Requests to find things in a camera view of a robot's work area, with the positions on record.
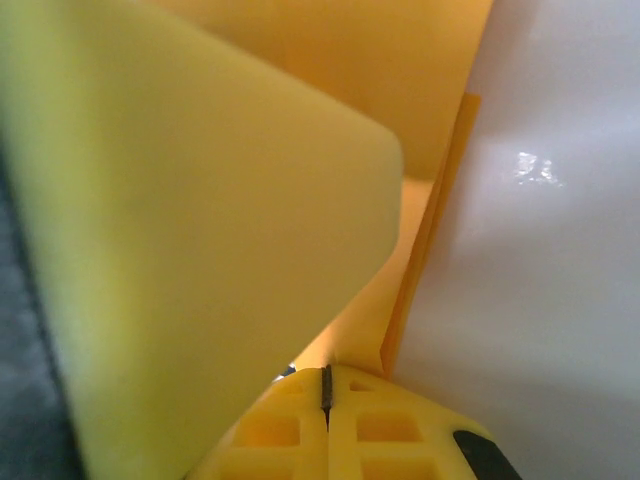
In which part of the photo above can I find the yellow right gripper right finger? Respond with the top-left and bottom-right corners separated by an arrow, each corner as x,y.
327,363 -> 524,480

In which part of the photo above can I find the yellow paper sheet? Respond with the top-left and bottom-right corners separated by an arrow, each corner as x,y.
149,0 -> 496,381

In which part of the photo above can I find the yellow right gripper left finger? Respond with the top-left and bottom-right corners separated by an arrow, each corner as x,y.
192,367 -> 331,480

